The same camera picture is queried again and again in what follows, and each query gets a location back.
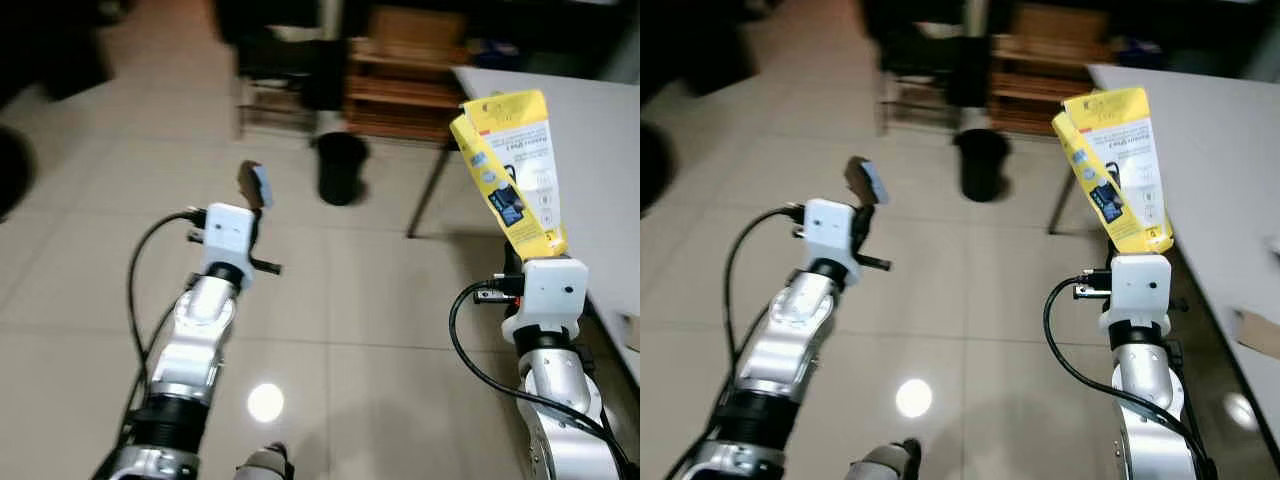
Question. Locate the brown torn cardboard scrap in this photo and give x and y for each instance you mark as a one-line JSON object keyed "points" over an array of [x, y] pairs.
{"points": [[258, 185], [872, 182]]}

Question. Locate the yellow product box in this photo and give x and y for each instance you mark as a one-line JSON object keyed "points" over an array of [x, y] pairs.
{"points": [[1125, 165], [520, 170]]}

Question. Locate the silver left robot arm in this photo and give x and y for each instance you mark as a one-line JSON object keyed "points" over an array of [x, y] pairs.
{"points": [[790, 345], [195, 340]]}

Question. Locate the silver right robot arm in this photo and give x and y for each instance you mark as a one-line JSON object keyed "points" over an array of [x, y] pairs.
{"points": [[1145, 380], [560, 385]]}

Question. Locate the black rubbish bin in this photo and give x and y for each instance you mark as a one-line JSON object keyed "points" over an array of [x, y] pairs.
{"points": [[341, 170], [982, 168]]}

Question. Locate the black table leg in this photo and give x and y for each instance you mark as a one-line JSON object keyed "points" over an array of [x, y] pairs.
{"points": [[425, 195], [1058, 210]]}

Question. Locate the brown wooden shelf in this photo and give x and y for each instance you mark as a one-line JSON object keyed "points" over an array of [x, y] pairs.
{"points": [[1040, 95], [400, 95]]}

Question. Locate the grey robot leg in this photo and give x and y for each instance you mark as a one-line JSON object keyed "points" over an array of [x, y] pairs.
{"points": [[265, 465], [885, 462]]}

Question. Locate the black round floor object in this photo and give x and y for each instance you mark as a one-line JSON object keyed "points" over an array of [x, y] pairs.
{"points": [[10, 175], [652, 170]]}

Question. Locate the flat brown cardboard piece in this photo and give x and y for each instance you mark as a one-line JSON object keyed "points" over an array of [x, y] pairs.
{"points": [[631, 332], [1260, 335]]}

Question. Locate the dark furniture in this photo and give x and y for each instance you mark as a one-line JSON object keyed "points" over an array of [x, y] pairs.
{"points": [[45, 40], [690, 40]]}

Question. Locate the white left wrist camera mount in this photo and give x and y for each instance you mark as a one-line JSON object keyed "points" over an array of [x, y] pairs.
{"points": [[828, 228], [228, 235]]}

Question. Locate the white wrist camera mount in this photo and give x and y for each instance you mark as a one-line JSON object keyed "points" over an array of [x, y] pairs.
{"points": [[228, 235], [550, 290], [1140, 285], [828, 228]]}

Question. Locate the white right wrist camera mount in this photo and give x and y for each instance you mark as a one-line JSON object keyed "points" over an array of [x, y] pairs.
{"points": [[1140, 285], [550, 290]]}

